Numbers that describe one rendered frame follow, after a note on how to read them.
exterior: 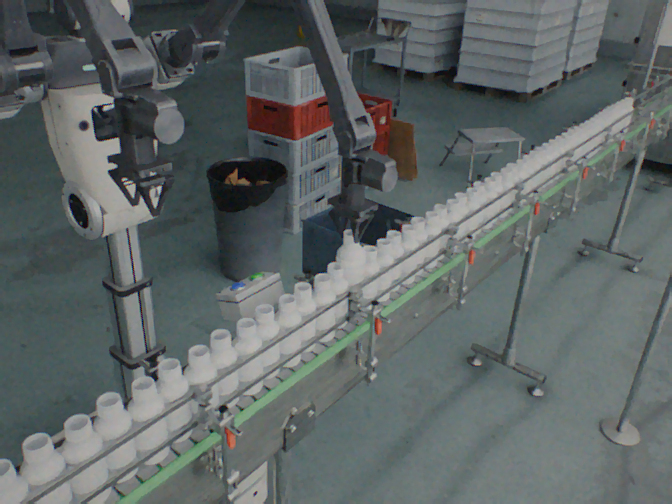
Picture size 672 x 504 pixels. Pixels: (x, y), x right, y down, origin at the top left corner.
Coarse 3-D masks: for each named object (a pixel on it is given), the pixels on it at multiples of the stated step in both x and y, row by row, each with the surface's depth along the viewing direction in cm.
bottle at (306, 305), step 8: (296, 288) 130; (304, 288) 132; (296, 296) 130; (304, 296) 129; (296, 304) 130; (304, 304) 130; (312, 304) 131; (304, 312) 130; (312, 312) 131; (304, 328) 132; (312, 328) 133; (304, 336) 133; (312, 336) 134; (304, 344) 134; (304, 352) 135
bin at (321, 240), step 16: (384, 208) 223; (304, 224) 209; (320, 224) 218; (368, 224) 231; (384, 224) 226; (304, 240) 212; (320, 240) 207; (336, 240) 202; (368, 240) 234; (304, 256) 215; (320, 256) 210; (304, 272) 218; (320, 272) 213
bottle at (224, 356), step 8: (216, 336) 116; (224, 336) 116; (216, 344) 113; (224, 344) 113; (216, 352) 114; (224, 352) 114; (232, 352) 115; (216, 360) 114; (224, 360) 114; (232, 360) 115; (224, 368) 114; (232, 376) 116; (224, 384) 116; (232, 384) 117; (224, 392) 117; (232, 392) 118; (224, 400) 118
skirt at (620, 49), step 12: (252, 0) 1500; (264, 0) 1475; (276, 0) 1451; (288, 0) 1427; (336, 12) 1350; (348, 12) 1330; (360, 12) 1310; (372, 12) 1290; (600, 48) 1030; (612, 48) 1018; (624, 48) 1007
